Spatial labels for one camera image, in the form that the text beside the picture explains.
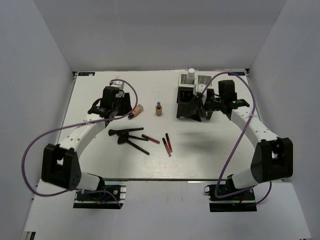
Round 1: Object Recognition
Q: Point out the black organizer box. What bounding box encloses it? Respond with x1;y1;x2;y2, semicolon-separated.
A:
176;86;212;120

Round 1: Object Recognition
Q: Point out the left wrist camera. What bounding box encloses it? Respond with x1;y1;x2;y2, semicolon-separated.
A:
109;79;125;92

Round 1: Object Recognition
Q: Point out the round foundation bottle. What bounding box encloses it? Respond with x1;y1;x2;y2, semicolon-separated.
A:
155;101;163;116

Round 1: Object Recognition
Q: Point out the left blue label sticker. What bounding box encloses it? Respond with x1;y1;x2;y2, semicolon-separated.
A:
78;72;95;77

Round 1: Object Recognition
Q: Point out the long black makeup brush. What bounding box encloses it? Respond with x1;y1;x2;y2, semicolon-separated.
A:
108;127;144;136

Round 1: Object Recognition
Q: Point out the square foundation bottle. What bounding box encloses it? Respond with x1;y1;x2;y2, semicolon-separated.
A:
128;104;144;120

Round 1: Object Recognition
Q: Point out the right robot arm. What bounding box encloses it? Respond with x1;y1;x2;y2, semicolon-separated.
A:
182;80;294;200

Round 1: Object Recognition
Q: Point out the red lip gloss tube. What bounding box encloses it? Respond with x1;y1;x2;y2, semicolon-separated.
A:
141;134;160;144

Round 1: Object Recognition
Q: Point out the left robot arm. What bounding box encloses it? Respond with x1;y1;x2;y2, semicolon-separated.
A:
41;81;132;200

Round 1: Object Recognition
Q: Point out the black powder brush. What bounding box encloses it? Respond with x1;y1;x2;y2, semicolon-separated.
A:
118;132;148;141

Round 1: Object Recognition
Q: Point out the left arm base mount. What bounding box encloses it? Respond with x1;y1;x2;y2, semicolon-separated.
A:
73;181;127;210

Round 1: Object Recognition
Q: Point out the dark red lip gloss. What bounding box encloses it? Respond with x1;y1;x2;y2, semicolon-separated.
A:
162;137;172;157

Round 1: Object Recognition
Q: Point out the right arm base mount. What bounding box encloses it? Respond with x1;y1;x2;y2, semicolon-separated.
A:
203;174;257;213

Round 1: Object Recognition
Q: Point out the right blue label sticker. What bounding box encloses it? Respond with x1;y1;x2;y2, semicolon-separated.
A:
227;71;246;76

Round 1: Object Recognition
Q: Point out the orange red lip gloss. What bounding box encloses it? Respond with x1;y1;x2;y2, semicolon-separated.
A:
165;133;173;153

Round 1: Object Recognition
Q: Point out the white blue pink bottle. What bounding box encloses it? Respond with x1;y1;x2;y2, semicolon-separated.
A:
185;68;195;85

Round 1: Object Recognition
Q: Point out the white organizer tray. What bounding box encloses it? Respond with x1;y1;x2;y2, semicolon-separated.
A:
178;73;212;88

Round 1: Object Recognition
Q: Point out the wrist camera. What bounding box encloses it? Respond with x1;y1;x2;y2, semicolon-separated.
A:
192;83;208;96
109;79;125;92

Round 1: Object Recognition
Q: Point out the fan makeup brush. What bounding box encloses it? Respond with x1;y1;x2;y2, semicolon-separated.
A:
117;136;150;156

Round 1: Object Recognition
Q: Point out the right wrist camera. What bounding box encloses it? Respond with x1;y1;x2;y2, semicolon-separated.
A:
192;83;208;96

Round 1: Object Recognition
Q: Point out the blue label sticker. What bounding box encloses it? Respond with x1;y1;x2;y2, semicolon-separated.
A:
227;71;246;76
78;72;95;77

